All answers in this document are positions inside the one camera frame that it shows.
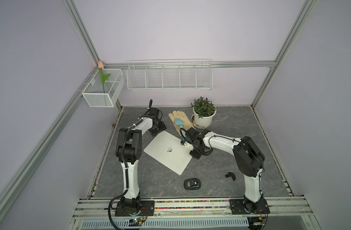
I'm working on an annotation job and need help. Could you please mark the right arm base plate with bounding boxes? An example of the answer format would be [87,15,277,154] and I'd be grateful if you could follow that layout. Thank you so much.
[230,196,270,215]

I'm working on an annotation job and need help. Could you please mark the light blue garden trowel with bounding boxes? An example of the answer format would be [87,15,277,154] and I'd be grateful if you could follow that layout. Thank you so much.
[174,118,184,128]

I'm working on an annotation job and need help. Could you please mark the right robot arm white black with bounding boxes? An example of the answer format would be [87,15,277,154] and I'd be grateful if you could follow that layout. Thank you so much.
[180,128,270,215]

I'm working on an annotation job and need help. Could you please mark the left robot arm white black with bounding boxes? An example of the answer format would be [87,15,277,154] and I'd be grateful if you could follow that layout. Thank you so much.
[116,100,166,215]

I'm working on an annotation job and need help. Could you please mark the black wireless mouse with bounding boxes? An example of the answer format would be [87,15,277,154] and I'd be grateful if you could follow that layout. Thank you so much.
[184,178,201,190]

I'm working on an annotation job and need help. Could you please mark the silver laptop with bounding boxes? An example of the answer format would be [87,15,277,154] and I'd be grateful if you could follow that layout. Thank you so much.
[144,131,192,175]

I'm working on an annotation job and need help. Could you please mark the black mouse battery cover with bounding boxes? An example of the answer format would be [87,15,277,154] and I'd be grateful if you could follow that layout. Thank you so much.
[225,172,236,181]

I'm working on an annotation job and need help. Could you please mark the artificial pink tulip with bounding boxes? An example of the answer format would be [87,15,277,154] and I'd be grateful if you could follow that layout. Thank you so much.
[98,61,111,94]

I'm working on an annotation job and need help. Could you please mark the beige work glove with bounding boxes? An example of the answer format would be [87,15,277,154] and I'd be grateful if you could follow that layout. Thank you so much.
[168,110,195,135]

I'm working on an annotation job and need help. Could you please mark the white mesh wall basket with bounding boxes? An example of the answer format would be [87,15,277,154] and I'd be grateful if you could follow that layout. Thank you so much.
[82,69,125,108]

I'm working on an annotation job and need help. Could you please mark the white plant pot saucer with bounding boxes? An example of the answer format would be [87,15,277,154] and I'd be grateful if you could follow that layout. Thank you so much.
[191,114,212,129]

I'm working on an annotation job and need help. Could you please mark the white pot with green plant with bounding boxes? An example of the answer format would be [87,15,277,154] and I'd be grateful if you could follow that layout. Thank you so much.
[191,96,217,127]

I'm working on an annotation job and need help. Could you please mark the white wire wall shelf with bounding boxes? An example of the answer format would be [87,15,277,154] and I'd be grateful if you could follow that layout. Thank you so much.
[127,59,213,91]

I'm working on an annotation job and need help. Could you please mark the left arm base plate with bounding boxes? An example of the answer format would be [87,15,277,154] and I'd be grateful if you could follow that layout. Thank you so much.
[115,199,155,217]

